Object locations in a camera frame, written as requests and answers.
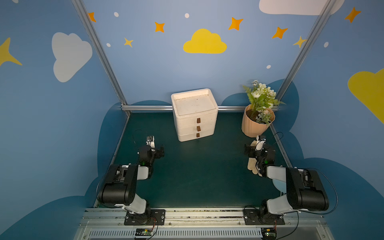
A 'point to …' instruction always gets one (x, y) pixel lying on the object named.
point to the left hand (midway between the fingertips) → (154, 143)
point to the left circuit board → (143, 232)
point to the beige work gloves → (252, 161)
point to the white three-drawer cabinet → (195, 114)
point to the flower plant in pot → (258, 115)
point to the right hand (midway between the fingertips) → (254, 143)
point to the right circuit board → (268, 233)
